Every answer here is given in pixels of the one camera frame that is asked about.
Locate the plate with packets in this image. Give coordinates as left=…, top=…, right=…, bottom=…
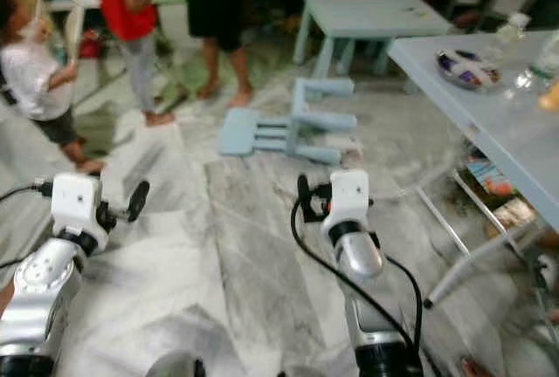
left=437, top=48, right=504, bottom=93

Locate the light blue toppled stool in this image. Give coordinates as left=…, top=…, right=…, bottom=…
left=217, top=77, right=359, bottom=167

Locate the clear plastic bottle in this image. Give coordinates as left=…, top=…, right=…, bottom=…
left=493, top=13, right=533, bottom=64

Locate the brown printed book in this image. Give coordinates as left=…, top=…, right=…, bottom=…
left=485, top=197, right=539, bottom=240

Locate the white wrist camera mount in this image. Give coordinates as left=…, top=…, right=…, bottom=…
left=51, top=172, right=102, bottom=235
left=321, top=169, right=370, bottom=236

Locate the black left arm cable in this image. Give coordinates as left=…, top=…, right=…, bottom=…
left=0, top=182, right=53, bottom=271

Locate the colourful picture book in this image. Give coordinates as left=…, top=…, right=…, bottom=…
left=465, top=157, right=518, bottom=197

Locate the child in white shirt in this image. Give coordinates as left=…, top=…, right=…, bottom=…
left=0, top=0, right=107, bottom=174

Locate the person in red shirt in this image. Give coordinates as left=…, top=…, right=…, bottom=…
left=87, top=0, right=177, bottom=127

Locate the orange round object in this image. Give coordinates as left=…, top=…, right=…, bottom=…
left=539, top=80, right=559, bottom=113

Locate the light blue small table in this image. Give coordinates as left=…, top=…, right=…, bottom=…
left=293, top=0, right=455, bottom=79

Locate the grey robot leg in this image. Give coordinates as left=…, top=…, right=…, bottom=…
left=147, top=351, right=204, bottom=377

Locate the person in black shorts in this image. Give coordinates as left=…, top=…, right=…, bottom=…
left=185, top=0, right=254, bottom=108

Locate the grey folding table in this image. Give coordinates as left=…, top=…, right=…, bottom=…
left=386, top=31, right=559, bottom=310

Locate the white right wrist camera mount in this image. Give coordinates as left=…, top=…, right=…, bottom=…
left=321, top=169, right=370, bottom=236

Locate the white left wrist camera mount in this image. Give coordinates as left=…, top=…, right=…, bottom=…
left=51, top=172, right=102, bottom=235

